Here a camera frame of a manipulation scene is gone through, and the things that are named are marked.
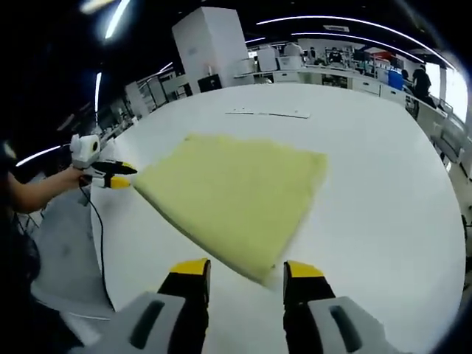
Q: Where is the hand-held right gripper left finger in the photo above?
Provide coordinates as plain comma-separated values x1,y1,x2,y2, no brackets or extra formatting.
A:
83,257,212,354

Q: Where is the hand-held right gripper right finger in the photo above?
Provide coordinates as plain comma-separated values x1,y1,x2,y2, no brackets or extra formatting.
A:
282,260,388,354

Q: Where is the yellow blue brown garment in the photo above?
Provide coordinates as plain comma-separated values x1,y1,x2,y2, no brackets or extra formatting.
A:
133,133,329,287

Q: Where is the thin white template sheet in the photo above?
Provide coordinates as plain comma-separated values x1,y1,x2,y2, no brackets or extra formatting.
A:
225,107,311,119

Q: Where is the person's left hand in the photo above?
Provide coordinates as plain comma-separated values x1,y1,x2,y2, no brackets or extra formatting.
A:
58,165,89,190

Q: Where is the white ceiling light strip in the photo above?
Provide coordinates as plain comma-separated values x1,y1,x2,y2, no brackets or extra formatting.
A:
94,72,103,115
105,0,131,40

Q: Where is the person's dark clothing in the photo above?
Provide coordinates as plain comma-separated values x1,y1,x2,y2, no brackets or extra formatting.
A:
0,165,41,354

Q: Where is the black cabinet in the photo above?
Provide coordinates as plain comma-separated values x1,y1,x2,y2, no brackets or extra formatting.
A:
198,73,223,93

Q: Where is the white square pillar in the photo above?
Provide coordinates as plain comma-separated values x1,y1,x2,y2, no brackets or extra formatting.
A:
172,6,255,89

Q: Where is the white round cooker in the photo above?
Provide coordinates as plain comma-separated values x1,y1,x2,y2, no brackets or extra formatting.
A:
235,58,254,77

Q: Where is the white box appliance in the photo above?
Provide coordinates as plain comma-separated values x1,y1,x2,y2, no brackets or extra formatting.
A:
257,47,278,72

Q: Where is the white storage box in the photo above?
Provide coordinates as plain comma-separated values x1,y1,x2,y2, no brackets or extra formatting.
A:
277,55,305,71

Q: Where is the white counter with drawers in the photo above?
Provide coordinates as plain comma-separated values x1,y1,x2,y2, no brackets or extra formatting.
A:
234,66,410,100

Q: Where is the blue bin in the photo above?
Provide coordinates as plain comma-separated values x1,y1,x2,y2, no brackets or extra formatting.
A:
387,69,405,88

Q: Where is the curved white ceiling light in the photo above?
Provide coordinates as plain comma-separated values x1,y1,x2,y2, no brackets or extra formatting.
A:
256,15,454,69

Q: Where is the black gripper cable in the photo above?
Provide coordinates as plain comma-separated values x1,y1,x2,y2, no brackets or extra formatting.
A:
79,184,115,310

